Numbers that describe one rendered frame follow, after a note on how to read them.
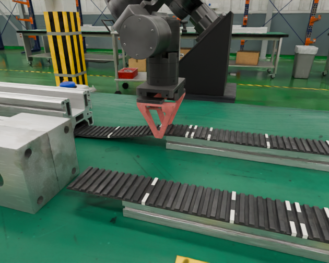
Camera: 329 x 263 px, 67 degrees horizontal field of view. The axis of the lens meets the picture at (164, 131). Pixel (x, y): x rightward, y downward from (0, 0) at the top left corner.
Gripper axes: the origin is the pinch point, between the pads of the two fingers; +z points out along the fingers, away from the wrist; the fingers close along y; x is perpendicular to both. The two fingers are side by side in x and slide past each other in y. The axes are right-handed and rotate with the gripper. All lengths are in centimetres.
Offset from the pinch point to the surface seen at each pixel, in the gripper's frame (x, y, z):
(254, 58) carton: 39, -472, 45
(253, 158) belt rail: 17.2, 2.1, 2.7
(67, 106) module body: -19.4, 2.4, -3.5
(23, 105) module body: -29.0, 3.6, -3.2
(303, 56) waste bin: 123, -474, 39
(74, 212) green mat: -5.2, 22.0, 3.4
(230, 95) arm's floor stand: 11.3, -39.6, 3.1
